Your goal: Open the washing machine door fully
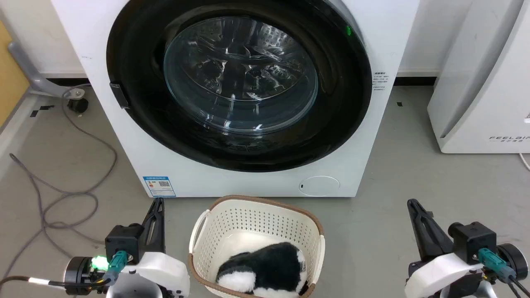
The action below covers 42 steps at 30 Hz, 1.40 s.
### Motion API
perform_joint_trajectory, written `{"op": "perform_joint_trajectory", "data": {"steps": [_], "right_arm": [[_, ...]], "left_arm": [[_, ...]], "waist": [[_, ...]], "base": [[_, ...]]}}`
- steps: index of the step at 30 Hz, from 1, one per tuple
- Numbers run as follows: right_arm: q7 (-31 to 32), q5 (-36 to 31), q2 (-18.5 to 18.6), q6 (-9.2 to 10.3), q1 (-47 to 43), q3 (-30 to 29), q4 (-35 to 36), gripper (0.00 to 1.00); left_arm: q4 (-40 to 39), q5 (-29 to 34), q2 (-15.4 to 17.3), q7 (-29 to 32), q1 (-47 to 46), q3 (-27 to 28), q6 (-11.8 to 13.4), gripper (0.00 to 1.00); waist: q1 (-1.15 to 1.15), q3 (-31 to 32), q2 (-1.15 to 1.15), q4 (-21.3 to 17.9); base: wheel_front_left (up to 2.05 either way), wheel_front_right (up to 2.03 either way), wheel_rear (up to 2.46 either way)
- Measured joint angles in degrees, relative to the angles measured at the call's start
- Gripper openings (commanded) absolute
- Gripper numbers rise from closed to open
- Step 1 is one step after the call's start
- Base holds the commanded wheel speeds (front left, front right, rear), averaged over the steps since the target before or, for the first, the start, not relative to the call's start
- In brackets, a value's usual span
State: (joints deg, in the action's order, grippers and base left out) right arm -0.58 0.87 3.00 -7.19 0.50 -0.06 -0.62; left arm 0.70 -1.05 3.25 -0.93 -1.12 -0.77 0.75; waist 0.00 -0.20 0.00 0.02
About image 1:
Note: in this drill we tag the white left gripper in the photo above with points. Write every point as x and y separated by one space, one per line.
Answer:
157 271

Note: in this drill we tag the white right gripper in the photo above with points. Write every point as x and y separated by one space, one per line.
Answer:
439 275

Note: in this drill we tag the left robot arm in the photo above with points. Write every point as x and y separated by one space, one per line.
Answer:
80 271

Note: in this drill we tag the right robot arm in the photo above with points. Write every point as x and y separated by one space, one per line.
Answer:
513 258

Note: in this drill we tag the white front-load washing machine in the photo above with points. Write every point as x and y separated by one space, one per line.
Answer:
124 136

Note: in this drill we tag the round black glass washer door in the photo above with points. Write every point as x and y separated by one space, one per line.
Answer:
140 103

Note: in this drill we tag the blue energy label sticker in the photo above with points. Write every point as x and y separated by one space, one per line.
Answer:
159 186

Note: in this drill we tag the cream perforated laundry basket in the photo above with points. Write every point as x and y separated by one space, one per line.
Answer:
252 219

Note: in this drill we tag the round white filter cover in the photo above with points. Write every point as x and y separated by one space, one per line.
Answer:
319 186

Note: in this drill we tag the black and white plush toy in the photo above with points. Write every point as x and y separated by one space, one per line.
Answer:
269 265

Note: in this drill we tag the white air purifier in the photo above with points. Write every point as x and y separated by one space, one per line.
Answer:
480 91

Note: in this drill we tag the small text sticker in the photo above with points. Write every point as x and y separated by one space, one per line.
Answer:
380 80

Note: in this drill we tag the grey chair leg with caster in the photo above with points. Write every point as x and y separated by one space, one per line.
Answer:
37 76

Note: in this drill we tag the yellow wooden panel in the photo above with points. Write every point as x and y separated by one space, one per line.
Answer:
9 78

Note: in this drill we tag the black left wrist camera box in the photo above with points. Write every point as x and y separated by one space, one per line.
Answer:
124 242

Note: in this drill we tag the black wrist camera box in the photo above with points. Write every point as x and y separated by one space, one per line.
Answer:
124 242
472 242

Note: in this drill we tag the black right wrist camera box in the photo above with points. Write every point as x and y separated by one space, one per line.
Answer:
472 242

